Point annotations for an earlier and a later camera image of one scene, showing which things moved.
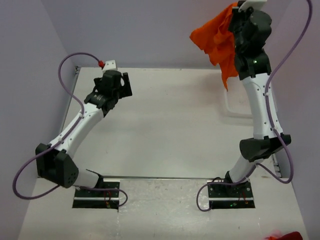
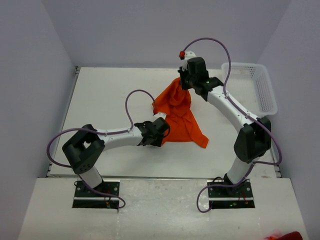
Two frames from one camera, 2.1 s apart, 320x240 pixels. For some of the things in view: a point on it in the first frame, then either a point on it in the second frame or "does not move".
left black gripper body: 123,91 to 157,140
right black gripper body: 237,21 to 187,81
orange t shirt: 217,40 to 175,102
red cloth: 295,235 does not move
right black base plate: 226,196 does not move
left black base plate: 98,199 does not move
